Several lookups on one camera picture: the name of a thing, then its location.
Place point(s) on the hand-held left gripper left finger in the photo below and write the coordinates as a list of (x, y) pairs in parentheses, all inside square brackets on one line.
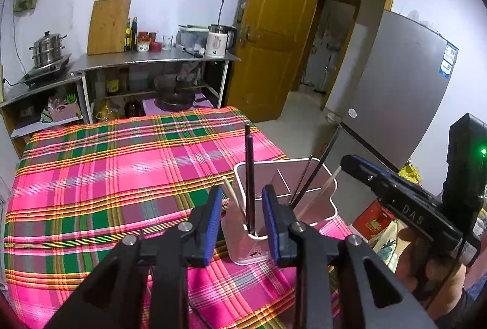
[(213, 222)]

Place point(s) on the black induction cooker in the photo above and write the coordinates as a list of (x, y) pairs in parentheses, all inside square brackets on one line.
[(43, 72)]

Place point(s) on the person's right hand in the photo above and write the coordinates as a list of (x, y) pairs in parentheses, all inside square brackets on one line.
[(437, 275)]

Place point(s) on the wooden cutting board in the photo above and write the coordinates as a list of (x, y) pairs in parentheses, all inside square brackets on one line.
[(108, 26)]

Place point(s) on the low steel table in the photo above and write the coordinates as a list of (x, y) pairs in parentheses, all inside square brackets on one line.
[(34, 91)]

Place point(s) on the small pink storage basket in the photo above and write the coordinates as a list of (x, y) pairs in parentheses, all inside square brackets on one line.
[(62, 111)]

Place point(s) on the dark iron wok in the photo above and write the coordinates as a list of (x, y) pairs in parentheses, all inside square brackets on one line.
[(175, 95)]

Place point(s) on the tall steel counter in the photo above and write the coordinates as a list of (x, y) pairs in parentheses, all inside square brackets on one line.
[(152, 56)]

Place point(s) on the plastic food container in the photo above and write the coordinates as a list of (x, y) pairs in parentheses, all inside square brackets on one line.
[(192, 37)]

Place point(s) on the grey refrigerator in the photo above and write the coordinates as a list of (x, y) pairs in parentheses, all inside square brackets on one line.
[(395, 85)]

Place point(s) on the yellow plastic bag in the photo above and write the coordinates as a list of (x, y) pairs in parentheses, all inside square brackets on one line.
[(409, 173)]

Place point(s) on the red label jar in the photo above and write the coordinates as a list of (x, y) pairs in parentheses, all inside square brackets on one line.
[(143, 43)]

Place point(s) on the steel steamer pot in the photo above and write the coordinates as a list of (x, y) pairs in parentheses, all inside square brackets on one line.
[(47, 49)]

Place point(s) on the red cardboard box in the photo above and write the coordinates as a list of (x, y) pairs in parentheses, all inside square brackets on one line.
[(371, 220)]

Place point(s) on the clear drinking glass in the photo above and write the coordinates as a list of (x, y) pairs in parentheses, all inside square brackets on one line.
[(167, 42)]

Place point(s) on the wooden door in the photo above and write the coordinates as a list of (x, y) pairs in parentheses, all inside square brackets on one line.
[(274, 28)]

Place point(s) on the purple cloth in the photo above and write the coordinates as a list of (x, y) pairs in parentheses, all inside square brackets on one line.
[(205, 102)]

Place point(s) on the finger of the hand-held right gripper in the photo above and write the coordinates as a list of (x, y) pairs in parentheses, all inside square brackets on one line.
[(361, 178), (374, 167)]

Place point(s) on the dark sauce bottle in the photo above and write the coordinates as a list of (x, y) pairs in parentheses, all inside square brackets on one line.
[(128, 35), (134, 34)]

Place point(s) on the light wooden chopstick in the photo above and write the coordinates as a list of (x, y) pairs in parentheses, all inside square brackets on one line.
[(232, 192), (331, 178)]

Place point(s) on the pink plaid tablecloth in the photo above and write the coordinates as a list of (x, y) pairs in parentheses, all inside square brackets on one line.
[(95, 180)]

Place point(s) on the pineapple print cloth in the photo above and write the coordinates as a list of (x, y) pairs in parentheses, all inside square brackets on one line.
[(386, 245)]

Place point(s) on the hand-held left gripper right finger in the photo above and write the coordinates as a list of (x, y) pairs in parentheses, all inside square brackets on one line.
[(271, 222)]

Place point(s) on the person's right forearm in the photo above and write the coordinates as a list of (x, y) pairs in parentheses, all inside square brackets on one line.
[(464, 310)]

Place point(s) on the red lid tin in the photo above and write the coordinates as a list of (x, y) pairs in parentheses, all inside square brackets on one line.
[(155, 46)]

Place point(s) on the white electric kettle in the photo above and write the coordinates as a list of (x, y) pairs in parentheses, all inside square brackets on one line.
[(217, 43)]

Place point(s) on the thin black chopstick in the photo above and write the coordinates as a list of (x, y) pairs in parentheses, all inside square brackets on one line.
[(323, 157), (249, 161), (303, 178)]

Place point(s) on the pink plastic utensil basket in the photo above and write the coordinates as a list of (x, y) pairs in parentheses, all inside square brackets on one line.
[(262, 245)]

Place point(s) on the dark glass jar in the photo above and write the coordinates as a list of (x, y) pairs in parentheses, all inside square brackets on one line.
[(133, 109)]

